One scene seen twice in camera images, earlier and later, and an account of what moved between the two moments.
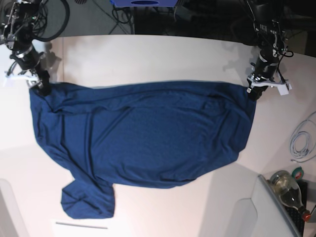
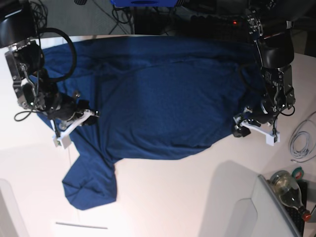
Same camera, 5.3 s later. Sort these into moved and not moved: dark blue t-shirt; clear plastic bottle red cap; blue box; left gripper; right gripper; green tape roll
Moved: right gripper; dark blue t-shirt; left gripper
Not moved: clear plastic bottle red cap; green tape roll; blue box
